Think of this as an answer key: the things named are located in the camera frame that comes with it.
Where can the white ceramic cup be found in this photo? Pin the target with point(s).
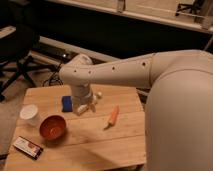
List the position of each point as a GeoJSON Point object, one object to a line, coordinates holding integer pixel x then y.
{"type": "Point", "coordinates": [30, 114]}

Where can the black chair base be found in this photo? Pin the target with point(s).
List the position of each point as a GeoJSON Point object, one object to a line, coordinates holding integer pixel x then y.
{"type": "Point", "coordinates": [197, 8]}

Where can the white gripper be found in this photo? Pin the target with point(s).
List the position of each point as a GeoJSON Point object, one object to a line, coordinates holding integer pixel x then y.
{"type": "Point", "coordinates": [83, 95]}

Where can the black office chair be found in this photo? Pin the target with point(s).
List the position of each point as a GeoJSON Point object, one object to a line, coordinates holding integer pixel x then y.
{"type": "Point", "coordinates": [14, 56]}

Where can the orange toy carrot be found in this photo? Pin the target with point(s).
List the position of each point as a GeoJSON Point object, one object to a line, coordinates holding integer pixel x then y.
{"type": "Point", "coordinates": [113, 118]}

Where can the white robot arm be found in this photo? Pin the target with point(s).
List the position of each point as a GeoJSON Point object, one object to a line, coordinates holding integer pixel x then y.
{"type": "Point", "coordinates": [179, 106]}

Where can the orange bowl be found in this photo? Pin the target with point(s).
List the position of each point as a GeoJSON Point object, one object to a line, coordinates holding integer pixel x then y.
{"type": "Point", "coordinates": [52, 127]}

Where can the black and white box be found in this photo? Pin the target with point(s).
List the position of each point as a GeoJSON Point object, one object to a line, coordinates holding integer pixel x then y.
{"type": "Point", "coordinates": [28, 147]}

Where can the wooden table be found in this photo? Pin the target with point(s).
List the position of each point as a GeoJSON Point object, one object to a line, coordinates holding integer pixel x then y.
{"type": "Point", "coordinates": [86, 146]}

